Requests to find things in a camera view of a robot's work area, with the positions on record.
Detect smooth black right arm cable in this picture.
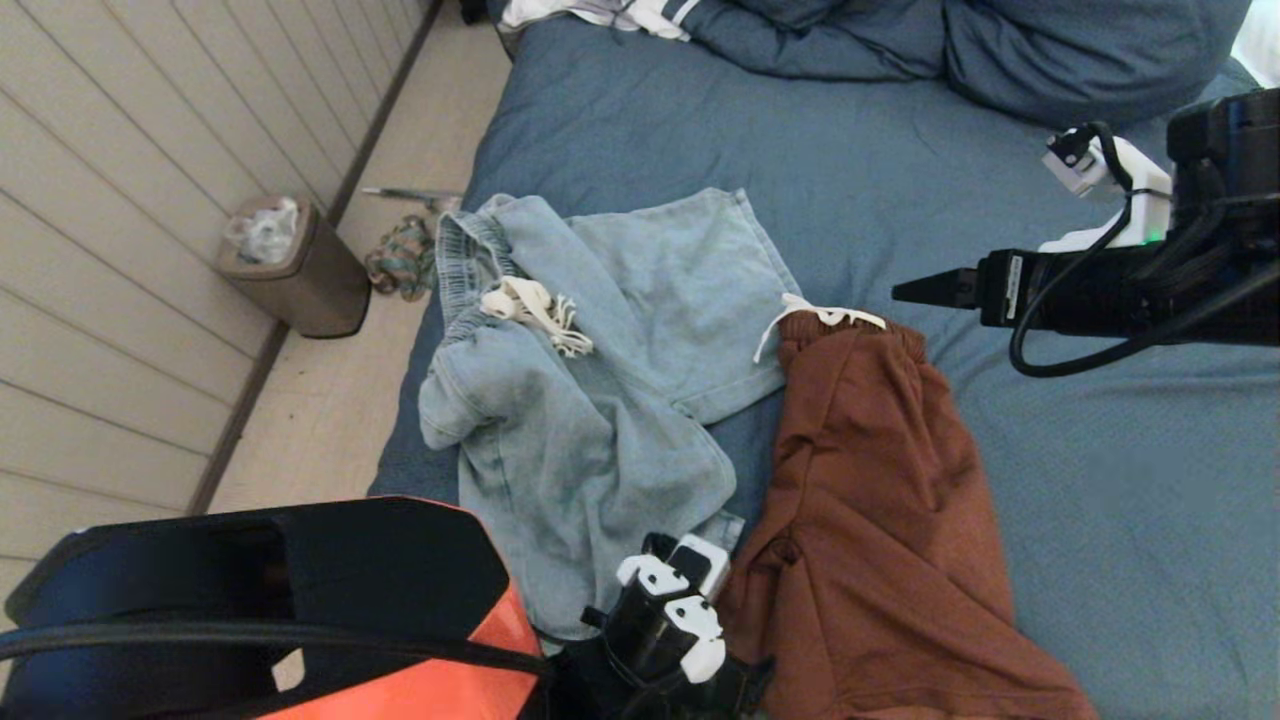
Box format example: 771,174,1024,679
1008,122,1280,379

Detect clear plastic bin bag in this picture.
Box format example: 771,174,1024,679
224,197,301,264

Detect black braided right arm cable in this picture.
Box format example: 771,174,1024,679
1150,190,1241,301

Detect blue bed cover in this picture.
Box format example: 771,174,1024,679
368,0,1280,720

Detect thin silver metal rod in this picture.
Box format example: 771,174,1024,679
360,186,463,209

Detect white striped garment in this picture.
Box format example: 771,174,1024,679
498,0,706,43

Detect crumpled blue duvet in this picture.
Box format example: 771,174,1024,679
685,0,1251,129

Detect white pillow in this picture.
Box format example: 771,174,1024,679
1232,0,1280,89

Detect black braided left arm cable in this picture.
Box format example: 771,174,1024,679
0,620,551,676

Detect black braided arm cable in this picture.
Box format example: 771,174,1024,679
0,620,551,676
1150,190,1241,301

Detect brown trash bin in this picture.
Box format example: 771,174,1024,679
215,196,371,339

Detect rust brown shorts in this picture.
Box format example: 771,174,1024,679
715,295,1101,720

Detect multicoloured rag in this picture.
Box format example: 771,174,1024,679
363,214,439,303

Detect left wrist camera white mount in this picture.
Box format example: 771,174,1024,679
615,533,733,686

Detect light blue denim shorts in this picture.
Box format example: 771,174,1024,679
418,188,801,641

